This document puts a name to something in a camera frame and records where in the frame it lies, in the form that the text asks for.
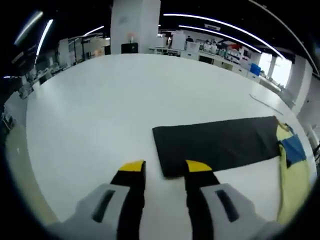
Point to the blue plastic crate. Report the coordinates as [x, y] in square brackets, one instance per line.
[255, 68]

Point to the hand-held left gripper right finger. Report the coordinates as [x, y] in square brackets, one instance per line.
[225, 212]

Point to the black cabinet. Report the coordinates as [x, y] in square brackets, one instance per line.
[129, 48]

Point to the yellow garment with coloured sleeves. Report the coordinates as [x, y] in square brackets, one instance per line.
[215, 142]

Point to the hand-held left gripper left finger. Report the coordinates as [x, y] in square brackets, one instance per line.
[105, 212]

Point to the white cabinet row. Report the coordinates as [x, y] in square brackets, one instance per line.
[215, 57]

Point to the white board panel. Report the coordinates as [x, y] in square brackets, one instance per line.
[179, 41]

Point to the long white table strip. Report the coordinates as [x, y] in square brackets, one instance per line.
[265, 103]

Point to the short ceiling light strip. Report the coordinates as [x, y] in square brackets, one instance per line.
[220, 35]

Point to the long ceiling light strip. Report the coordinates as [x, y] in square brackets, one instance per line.
[225, 25]

